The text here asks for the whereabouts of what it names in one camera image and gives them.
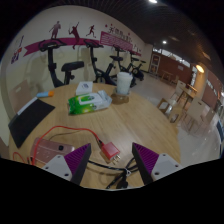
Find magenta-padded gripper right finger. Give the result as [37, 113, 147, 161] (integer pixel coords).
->
[131, 142, 184, 186]

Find pink power strip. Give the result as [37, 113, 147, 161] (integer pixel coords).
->
[29, 137, 76, 168]

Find round wooden coaster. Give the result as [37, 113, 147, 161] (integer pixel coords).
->
[110, 90, 130, 105]

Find red charger cable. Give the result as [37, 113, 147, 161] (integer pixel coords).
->
[12, 125, 105, 166]

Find black mouse pad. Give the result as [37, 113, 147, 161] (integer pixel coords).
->
[7, 98, 56, 149]

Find red charger block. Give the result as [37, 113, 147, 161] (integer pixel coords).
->
[99, 141, 122, 165]

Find wall posters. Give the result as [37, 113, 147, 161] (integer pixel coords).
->
[9, 34, 25, 65]

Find ceiling lights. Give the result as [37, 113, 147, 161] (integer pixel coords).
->
[148, 0, 206, 74]

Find white paper cup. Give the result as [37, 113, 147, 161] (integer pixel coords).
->
[116, 71, 134, 96]

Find group of wooden chairs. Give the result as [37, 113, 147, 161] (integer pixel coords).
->
[156, 79, 218, 134]

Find magenta sports wall decal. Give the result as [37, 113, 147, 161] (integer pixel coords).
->
[22, 20, 143, 58]

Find small white box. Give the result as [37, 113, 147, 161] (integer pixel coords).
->
[75, 80, 94, 97]

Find black power cable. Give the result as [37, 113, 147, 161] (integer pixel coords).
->
[87, 156, 148, 190]

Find light wooden chair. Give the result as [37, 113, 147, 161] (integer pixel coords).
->
[8, 79, 34, 114]

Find small wooden dining table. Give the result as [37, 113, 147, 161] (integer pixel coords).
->
[178, 87, 198, 111]

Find green wet wipes pack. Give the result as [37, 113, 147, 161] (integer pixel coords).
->
[67, 89, 113, 116]

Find blue and orange marker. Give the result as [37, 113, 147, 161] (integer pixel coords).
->
[35, 90, 55, 99]

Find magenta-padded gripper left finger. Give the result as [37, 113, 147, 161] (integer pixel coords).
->
[41, 143, 93, 186]

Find black exercise bike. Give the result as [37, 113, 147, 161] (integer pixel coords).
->
[109, 44, 138, 88]
[128, 49, 147, 83]
[38, 39, 85, 88]
[83, 39, 118, 86]

